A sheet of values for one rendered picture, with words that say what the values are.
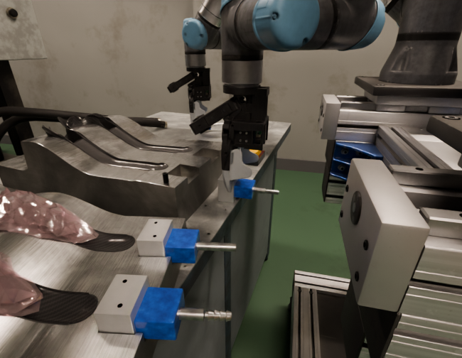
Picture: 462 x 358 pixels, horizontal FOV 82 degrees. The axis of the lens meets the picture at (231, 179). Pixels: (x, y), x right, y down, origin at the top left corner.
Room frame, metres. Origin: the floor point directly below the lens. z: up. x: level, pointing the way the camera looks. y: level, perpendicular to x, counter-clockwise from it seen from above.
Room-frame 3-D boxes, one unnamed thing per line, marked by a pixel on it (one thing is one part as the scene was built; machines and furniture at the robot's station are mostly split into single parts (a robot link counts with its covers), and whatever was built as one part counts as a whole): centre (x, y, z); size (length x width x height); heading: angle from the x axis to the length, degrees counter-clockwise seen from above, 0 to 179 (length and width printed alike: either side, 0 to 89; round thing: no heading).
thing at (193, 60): (1.06, 0.13, 1.07); 0.08 x 0.08 x 0.05
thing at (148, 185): (0.62, 0.29, 0.87); 0.50 x 0.26 x 0.14; 69
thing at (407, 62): (0.66, -0.43, 1.09); 0.15 x 0.15 x 0.10
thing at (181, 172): (0.48, 0.10, 0.87); 0.05 x 0.05 x 0.04; 69
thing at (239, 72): (0.53, -0.02, 1.07); 0.08 x 0.08 x 0.05
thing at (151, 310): (0.19, 0.06, 0.86); 0.13 x 0.05 x 0.05; 87
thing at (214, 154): (0.58, 0.06, 0.87); 0.05 x 0.05 x 0.04; 69
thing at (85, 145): (0.60, 0.28, 0.92); 0.35 x 0.16 x 0.09; 69
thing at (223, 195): (0.52, -0.04, 0.83); 0.13 x 0.05 x 0.05; 75
